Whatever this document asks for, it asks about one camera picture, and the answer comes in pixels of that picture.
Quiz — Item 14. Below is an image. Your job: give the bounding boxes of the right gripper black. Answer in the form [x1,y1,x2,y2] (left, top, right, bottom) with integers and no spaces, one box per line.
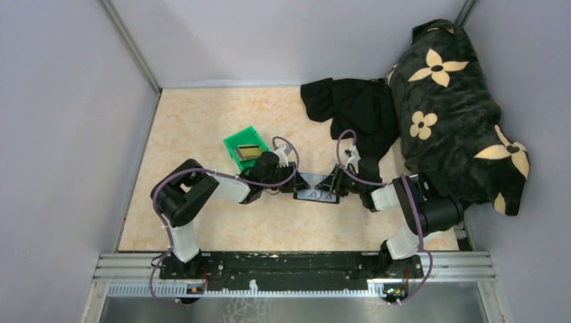
[314,164,366,197]

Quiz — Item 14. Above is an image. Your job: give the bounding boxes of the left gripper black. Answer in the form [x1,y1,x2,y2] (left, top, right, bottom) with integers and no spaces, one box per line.
[262,161,311,194]

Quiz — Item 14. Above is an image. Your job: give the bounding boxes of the green plastic bin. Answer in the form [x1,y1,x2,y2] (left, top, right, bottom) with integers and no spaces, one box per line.
[223,126,269,171]

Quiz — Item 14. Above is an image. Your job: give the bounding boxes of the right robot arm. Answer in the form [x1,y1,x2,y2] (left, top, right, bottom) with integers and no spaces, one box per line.
[315,158,464,277]

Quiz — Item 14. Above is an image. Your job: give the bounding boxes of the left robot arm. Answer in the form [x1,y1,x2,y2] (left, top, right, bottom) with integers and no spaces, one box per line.
[150,151,310,279]

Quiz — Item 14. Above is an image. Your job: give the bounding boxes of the gold cards in bin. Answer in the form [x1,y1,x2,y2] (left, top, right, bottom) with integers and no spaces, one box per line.
[234,145,263,162]

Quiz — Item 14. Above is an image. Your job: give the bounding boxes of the black cloth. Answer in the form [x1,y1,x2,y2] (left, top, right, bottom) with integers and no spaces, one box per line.
[300,78,400,160]

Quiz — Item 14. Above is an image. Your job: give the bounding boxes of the black floral blanket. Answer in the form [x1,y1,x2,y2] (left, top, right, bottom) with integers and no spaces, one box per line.
[386,19,530,217]

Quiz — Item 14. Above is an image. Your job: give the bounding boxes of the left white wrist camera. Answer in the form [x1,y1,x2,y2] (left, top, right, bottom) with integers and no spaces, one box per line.
[273,144,292,167]

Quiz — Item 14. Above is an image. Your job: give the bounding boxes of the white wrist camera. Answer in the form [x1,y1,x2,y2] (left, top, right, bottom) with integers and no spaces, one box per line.
[344,145,360,174]
[273,144,292,167]

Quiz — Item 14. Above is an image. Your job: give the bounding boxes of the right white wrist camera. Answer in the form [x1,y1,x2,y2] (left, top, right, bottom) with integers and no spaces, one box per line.
[344,145,360,174]

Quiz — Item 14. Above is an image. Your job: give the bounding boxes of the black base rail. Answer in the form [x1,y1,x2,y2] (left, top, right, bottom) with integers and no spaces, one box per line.
[159,251,424,291]

